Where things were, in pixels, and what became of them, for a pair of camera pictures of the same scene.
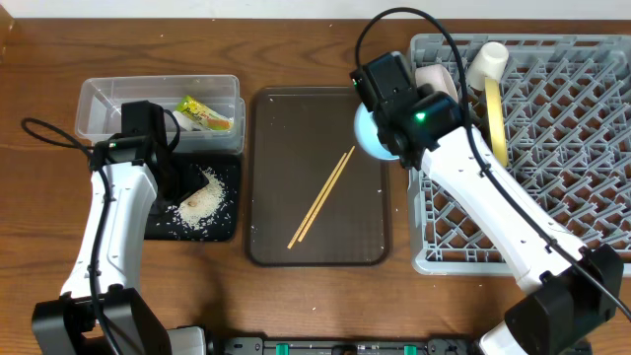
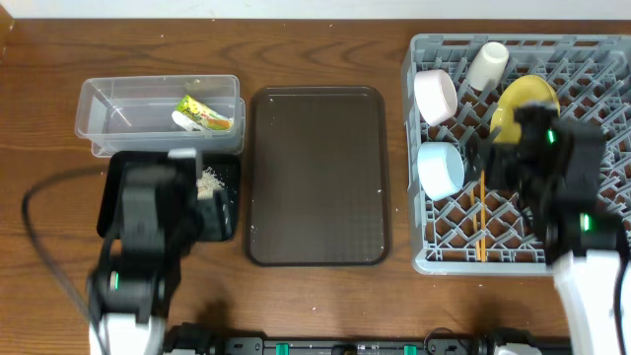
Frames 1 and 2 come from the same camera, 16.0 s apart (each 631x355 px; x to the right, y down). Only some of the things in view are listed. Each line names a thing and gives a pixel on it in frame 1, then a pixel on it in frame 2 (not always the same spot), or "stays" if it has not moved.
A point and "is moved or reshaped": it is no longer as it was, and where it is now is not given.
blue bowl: x=366 y=133 is moved or reshaped
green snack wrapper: x=196 y=117 stays
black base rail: x=346 y=346 stays
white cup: x=491 y=61 stays
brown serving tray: x=315 y=196 stays
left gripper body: x=184 y=178 -> x=213 y=224
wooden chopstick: x=309 y=217 -> x=479 y=244
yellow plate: x=496 y=119 is moved or reshaped
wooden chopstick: x=325 y=195 -> x=483 y=217
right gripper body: x=383 y=128 -> x=500 y=165
